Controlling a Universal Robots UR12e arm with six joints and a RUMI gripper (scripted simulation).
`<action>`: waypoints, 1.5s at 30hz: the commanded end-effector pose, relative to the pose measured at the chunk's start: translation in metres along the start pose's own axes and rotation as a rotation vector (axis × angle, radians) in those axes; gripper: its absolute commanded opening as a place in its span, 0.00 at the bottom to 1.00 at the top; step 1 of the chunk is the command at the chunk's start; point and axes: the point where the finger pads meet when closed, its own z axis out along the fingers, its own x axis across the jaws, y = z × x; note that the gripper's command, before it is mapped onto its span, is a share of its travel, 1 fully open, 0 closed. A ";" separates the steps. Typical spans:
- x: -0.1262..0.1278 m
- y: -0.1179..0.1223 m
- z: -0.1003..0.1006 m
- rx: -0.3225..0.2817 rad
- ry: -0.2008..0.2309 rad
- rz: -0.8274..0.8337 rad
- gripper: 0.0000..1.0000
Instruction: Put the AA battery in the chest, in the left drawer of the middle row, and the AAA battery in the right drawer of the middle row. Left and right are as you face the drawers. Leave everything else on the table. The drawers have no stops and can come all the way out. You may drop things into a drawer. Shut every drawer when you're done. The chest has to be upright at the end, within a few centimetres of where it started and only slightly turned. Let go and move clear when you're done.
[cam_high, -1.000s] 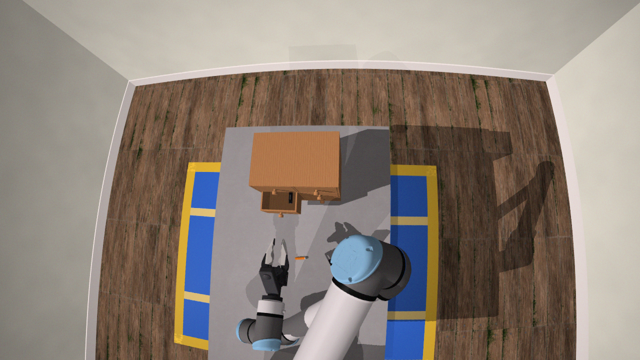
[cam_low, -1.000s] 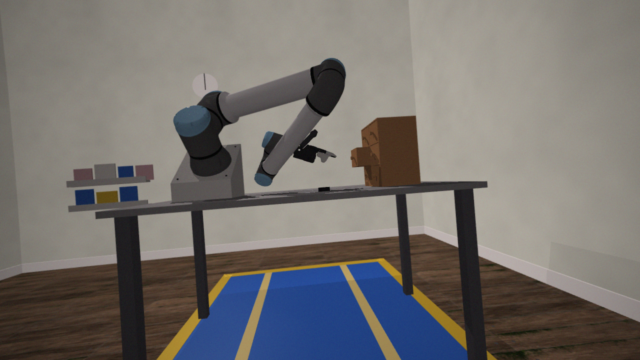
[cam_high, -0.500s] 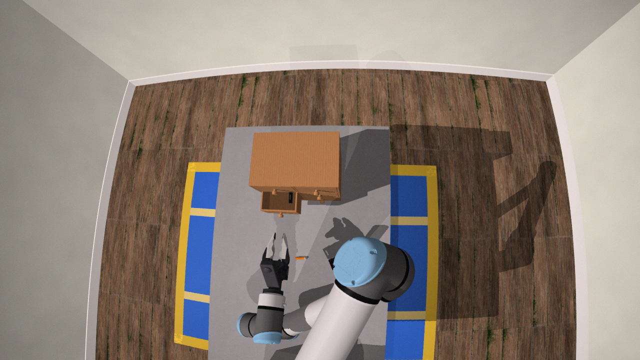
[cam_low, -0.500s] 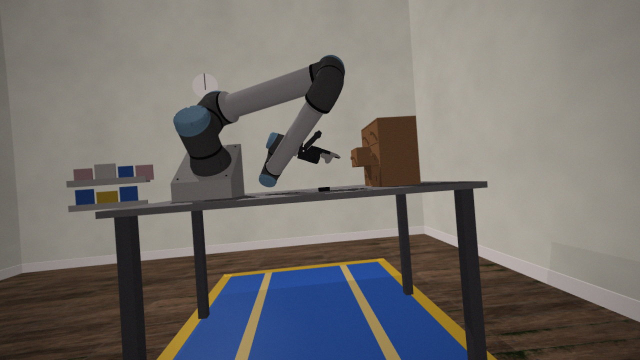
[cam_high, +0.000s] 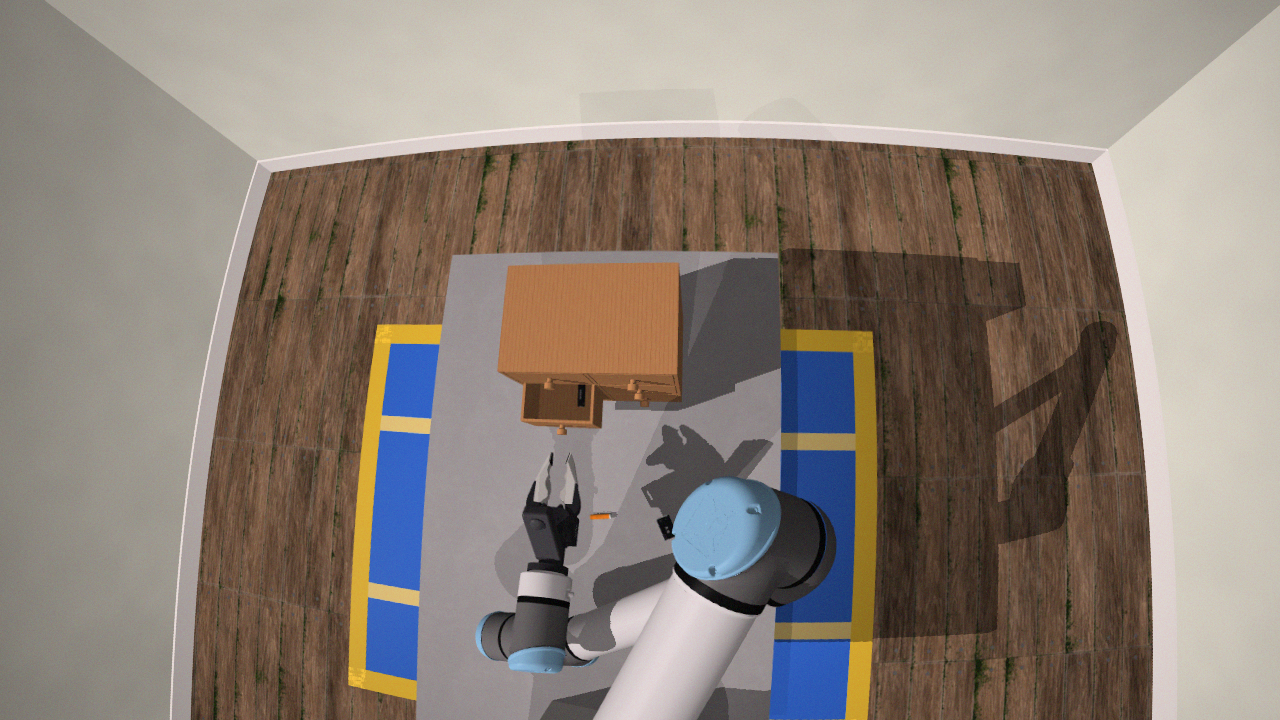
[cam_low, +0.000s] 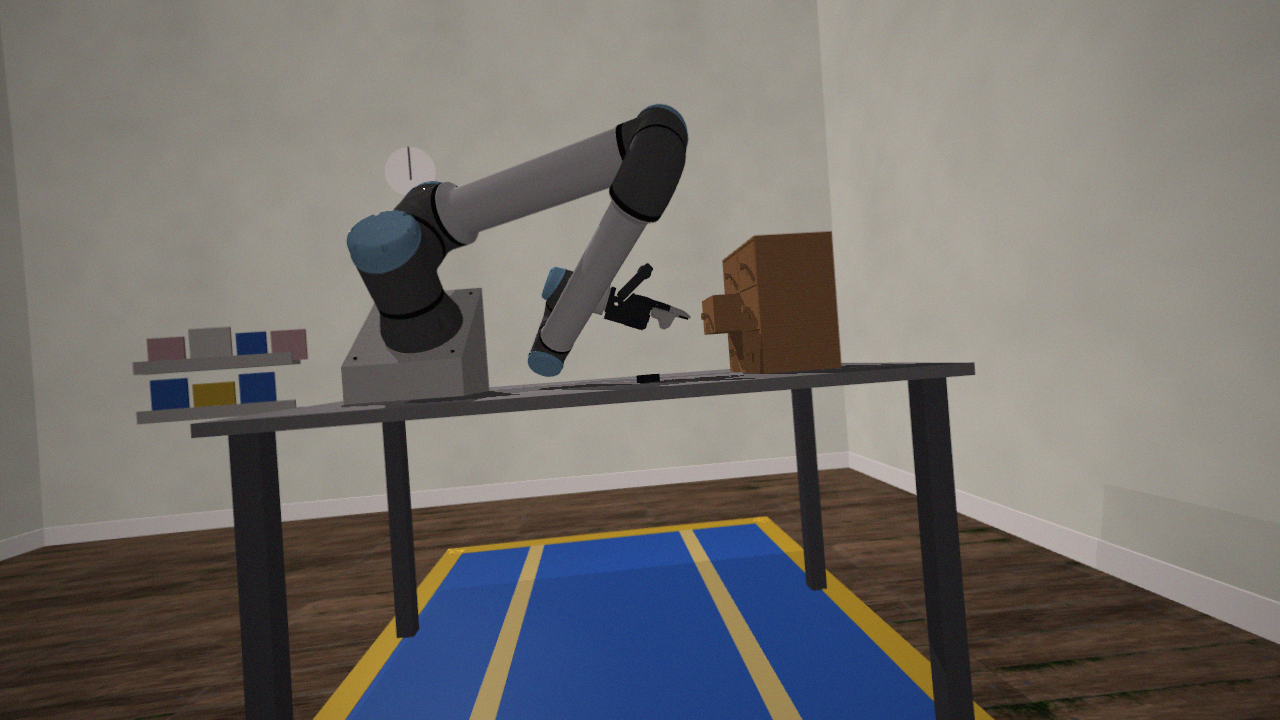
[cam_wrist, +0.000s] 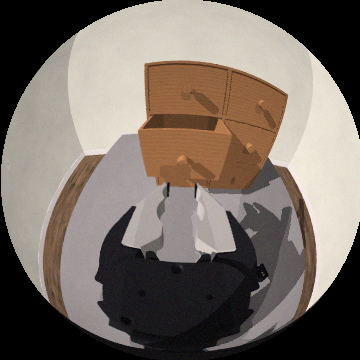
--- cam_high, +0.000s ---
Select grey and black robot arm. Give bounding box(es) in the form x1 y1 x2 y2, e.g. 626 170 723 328
475 477 836 720

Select brown wooden chest of drawers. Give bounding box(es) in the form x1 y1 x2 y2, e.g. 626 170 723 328
497 263 684 402

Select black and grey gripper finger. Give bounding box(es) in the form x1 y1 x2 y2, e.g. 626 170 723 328
561 454 581 523
526 452 553 506

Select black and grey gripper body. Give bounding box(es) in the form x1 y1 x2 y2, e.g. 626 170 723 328
527 503 579 577

